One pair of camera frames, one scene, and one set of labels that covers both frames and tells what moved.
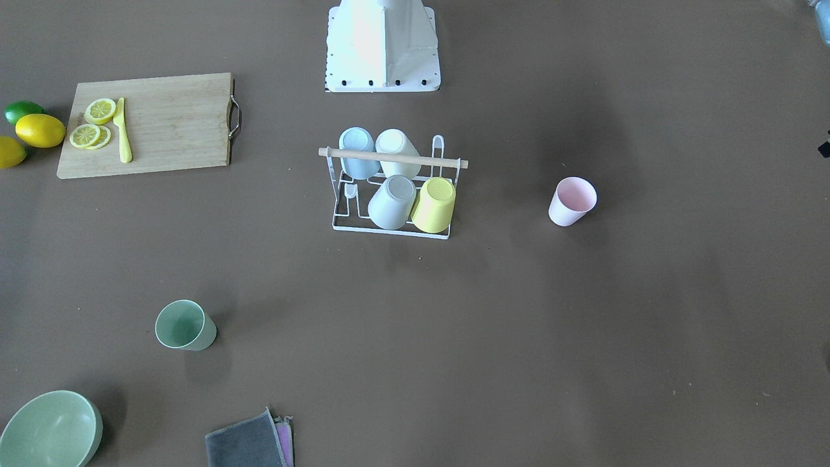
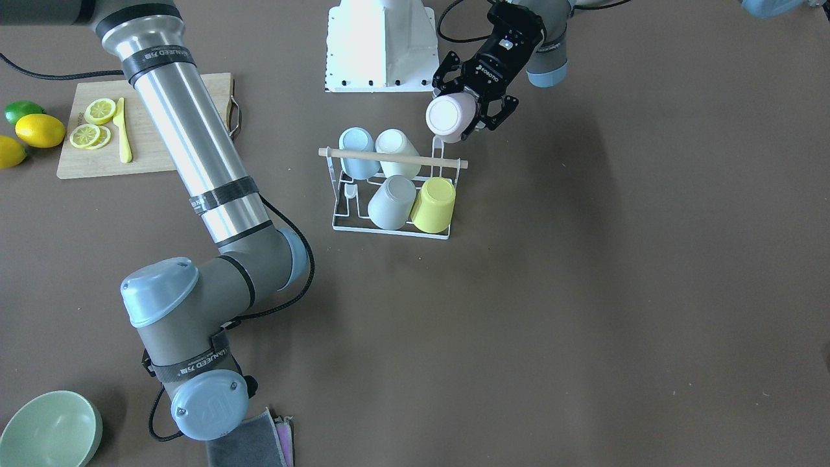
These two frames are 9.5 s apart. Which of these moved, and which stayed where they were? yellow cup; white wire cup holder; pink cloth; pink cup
Moved: pink cup
Stayed: white wire cup holder; pink cloth; yellow cup
